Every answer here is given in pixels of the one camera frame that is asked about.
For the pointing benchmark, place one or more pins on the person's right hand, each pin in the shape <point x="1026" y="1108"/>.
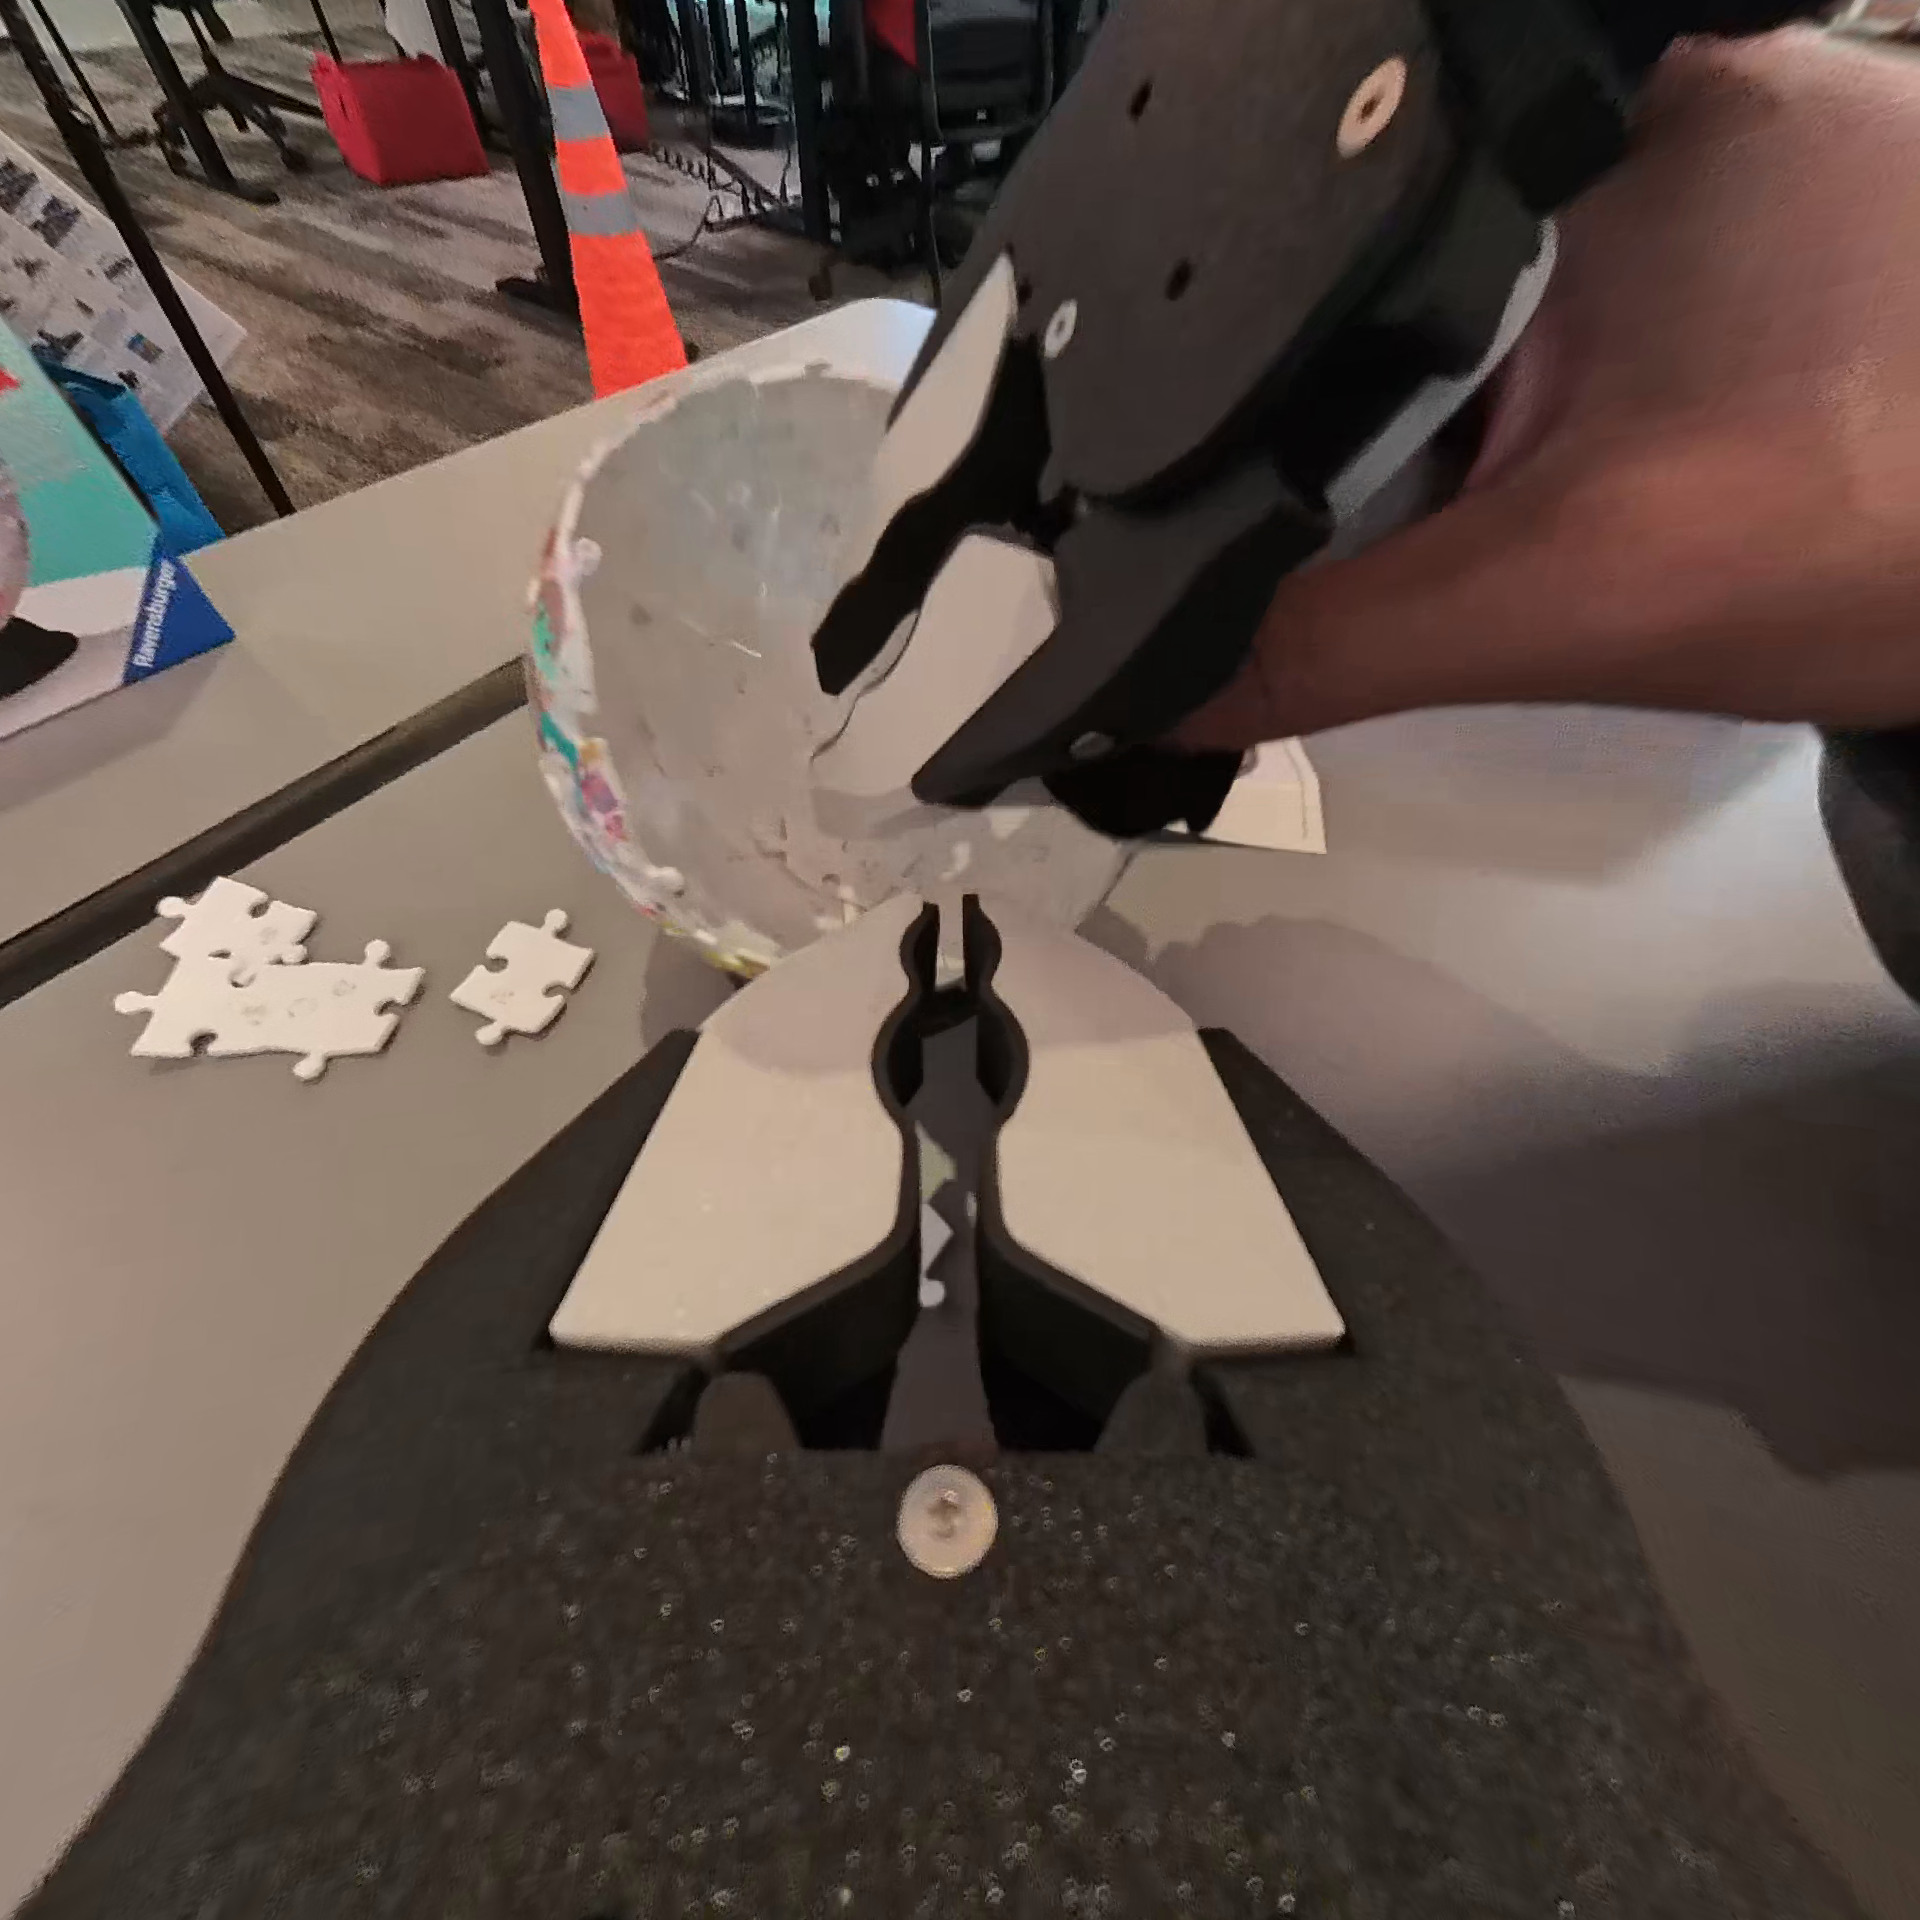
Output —
<point x="1694" y="451"/>

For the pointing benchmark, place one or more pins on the black metal rack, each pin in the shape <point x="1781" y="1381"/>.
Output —
<point x="164" y="301"/>

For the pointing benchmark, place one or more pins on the orange traffic cone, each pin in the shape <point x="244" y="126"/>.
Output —
<point x="609" y="224"/>

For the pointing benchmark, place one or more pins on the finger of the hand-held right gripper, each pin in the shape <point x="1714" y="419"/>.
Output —
<point x="960" y="375"/>
<point x="975" y="644"/>

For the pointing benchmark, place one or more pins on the printed instruction sign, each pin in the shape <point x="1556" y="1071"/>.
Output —
<point x="90" y="271"/>

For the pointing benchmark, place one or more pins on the strip of joined puzzle pieces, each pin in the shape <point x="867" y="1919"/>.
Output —
<point x="270" y="1013"/>

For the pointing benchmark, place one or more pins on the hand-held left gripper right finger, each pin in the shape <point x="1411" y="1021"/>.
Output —
<point x="1155" y="1201"/>

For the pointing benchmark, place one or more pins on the red plastic bin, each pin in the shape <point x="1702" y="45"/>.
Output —
<point x="398" y="120"/>

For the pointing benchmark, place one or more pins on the person's right forearm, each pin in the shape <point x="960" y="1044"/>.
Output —
<point x="1882" y="840"/>

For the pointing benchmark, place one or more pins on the colourful puzzle box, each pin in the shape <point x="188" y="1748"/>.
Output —
<point x="75" y="601"/>

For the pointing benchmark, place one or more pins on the puzzle instruction sheet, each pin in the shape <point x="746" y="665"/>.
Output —
<point x="1274" y="803"/>

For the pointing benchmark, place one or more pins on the red fabric bag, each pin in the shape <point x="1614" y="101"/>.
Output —
<point x="614" y="90"/>

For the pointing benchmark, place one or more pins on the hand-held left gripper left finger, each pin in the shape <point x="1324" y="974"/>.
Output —
<point x="750" y="1201"/>

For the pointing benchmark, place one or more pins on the colourful puzzle ball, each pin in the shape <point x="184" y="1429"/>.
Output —
<point x="705" y="601"/>

